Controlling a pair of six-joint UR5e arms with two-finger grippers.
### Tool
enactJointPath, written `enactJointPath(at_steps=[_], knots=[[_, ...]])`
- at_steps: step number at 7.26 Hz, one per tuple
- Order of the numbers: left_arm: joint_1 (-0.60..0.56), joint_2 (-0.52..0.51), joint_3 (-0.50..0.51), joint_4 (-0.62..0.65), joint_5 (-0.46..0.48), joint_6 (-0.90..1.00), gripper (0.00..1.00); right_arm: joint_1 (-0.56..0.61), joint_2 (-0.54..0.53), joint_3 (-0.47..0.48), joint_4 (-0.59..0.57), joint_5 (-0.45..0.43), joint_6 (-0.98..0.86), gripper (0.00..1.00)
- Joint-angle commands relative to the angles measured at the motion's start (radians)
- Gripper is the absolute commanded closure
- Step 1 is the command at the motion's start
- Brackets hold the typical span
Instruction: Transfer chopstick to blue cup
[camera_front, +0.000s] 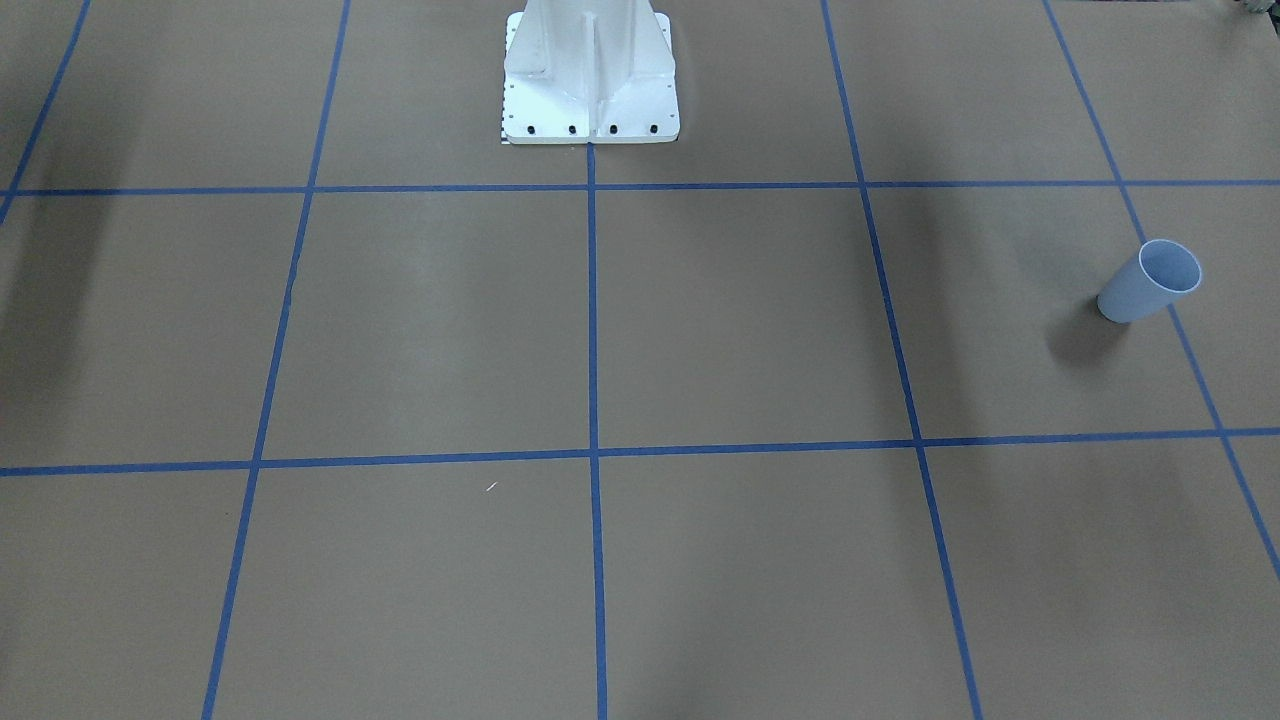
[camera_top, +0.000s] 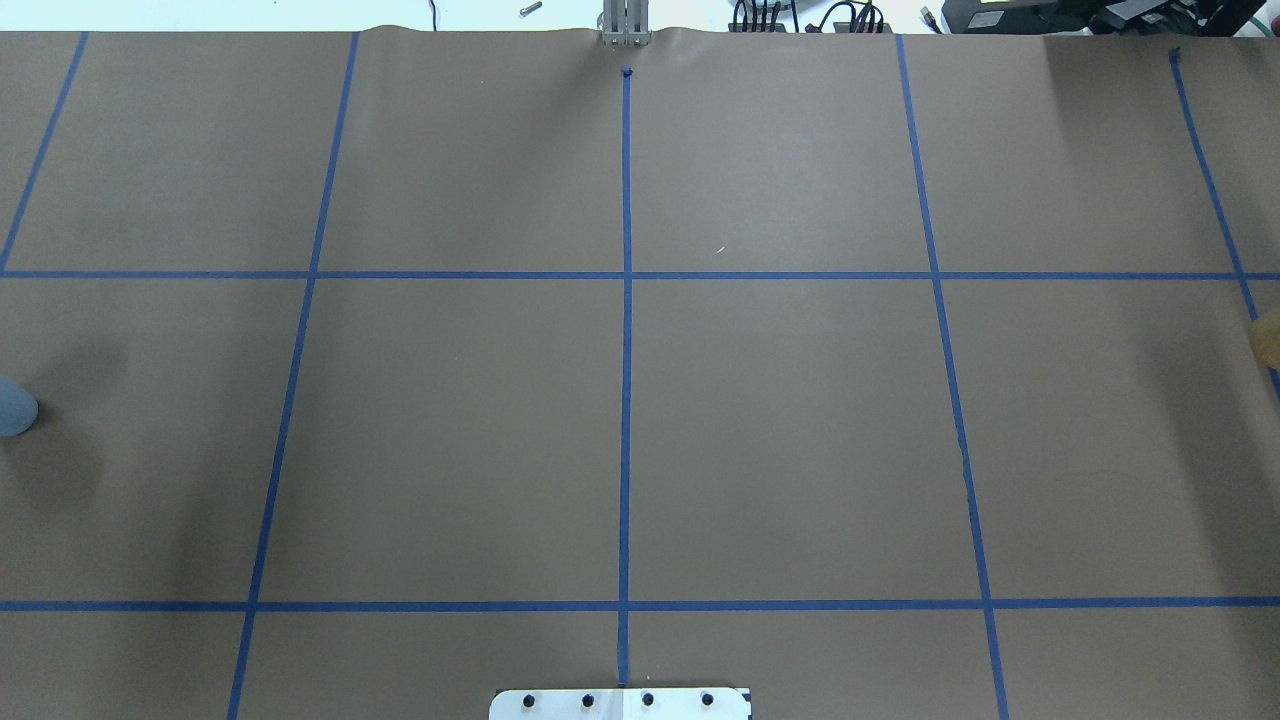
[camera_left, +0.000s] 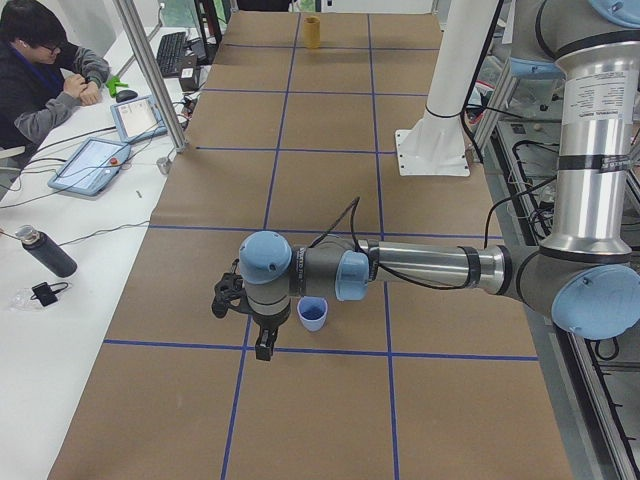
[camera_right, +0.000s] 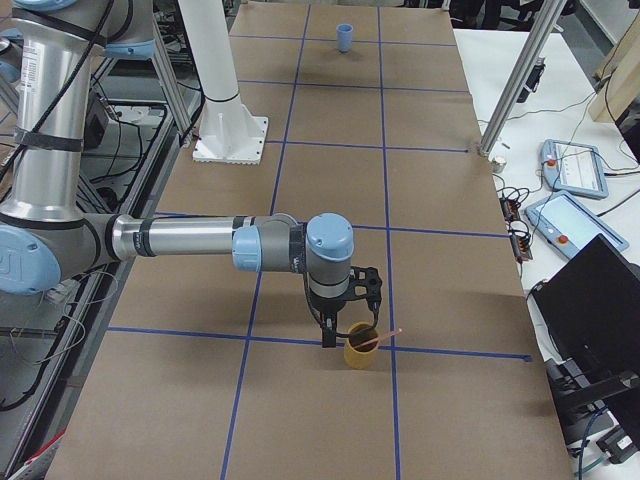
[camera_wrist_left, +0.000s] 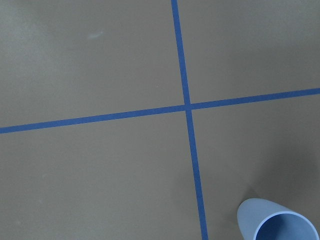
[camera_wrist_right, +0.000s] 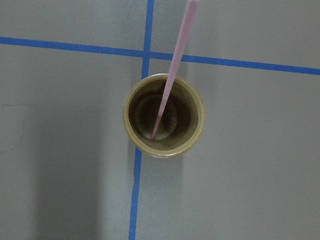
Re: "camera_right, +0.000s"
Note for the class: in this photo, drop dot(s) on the wooden board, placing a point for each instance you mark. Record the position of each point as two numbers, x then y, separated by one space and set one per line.
621 69

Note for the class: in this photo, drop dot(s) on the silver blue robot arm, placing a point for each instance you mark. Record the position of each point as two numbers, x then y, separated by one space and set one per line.
46 238

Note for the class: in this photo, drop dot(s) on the aluminium frame post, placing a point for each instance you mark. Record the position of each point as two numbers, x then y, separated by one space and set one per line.
535 41
181 111

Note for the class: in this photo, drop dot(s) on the pink chopstick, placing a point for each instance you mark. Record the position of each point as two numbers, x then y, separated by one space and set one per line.
380 338

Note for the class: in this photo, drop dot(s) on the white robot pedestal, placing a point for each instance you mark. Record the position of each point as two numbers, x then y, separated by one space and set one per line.
228 132

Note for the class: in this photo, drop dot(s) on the black laptop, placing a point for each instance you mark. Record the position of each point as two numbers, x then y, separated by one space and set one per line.
591 309

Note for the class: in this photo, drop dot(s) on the blue cup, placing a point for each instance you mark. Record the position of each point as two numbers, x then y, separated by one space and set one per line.
344 37

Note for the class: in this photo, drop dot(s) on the upper teach pendant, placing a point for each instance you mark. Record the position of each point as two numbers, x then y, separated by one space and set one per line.
573 167

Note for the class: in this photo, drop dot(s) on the yellow cup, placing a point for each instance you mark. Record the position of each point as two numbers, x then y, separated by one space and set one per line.
362 357

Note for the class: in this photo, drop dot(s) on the lower teach pendant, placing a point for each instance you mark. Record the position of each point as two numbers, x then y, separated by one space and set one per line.
568 225

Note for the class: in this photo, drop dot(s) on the teach pendant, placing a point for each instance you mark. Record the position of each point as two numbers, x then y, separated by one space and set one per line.
568 225
573 167

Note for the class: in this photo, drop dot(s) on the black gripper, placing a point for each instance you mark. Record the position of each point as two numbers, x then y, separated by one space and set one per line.
328 307

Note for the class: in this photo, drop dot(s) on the left aluminium frame post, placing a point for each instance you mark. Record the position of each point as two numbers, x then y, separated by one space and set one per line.
181 111

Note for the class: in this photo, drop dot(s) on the black power strip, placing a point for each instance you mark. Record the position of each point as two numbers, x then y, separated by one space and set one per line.
519 233

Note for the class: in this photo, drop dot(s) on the small metal cylinder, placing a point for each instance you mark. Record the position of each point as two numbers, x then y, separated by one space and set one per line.
498 164

